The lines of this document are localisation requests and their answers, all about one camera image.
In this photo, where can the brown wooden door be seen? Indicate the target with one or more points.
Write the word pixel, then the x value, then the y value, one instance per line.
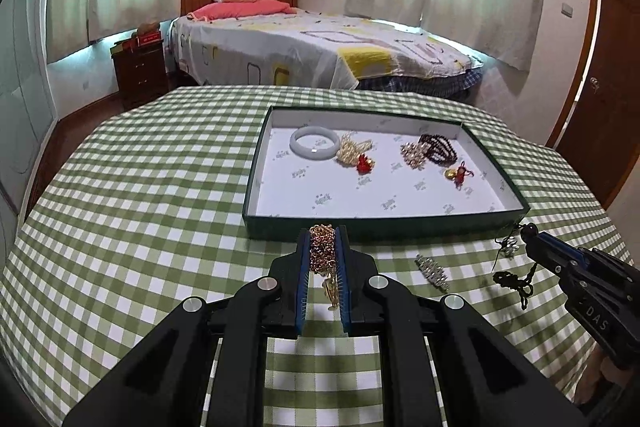
pixel 597 131

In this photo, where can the pink pillow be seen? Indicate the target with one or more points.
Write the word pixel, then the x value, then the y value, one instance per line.
pixel 223 10

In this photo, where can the bed with patterned cover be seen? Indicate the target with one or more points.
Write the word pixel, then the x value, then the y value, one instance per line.
pixel 315 50

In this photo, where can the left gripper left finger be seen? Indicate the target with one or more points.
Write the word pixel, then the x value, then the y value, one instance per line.
pixel 204 363

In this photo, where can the silver rhinestone hair clip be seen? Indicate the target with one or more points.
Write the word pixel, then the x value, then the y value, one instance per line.
pixel 433 272

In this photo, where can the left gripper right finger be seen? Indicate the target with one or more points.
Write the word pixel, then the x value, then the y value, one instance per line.
pixel 442 363

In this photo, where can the pearl crystal brooch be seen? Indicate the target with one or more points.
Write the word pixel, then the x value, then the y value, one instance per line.
pixel 414 155

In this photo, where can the glass wardrobe door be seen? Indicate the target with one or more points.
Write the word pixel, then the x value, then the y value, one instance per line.
pixel 27 110

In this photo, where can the red box on nightstand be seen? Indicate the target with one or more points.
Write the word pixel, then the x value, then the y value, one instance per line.
pixel 137 41

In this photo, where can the wall light switch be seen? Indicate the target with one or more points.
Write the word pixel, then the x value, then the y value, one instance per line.
pixel 567 10

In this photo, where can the black tassel pendant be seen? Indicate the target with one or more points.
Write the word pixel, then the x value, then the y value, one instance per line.
pixel 522 285

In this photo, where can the red cord gold charm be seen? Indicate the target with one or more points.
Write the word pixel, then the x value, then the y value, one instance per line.
pixel 457 175

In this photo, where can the small red tassel charm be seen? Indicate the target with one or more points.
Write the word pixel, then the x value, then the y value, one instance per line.
pixel 364 165

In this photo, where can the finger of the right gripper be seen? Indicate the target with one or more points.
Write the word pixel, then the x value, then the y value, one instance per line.
pixel 550 252

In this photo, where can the white jade bangle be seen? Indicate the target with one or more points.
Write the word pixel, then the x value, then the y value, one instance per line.
pixel 314 143

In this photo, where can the dark green jewelry tray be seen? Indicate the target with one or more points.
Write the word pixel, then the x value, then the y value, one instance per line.
pixel 286 193

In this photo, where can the dark wooden nightstand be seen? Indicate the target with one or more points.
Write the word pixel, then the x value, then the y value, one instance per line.
pixel 140 73

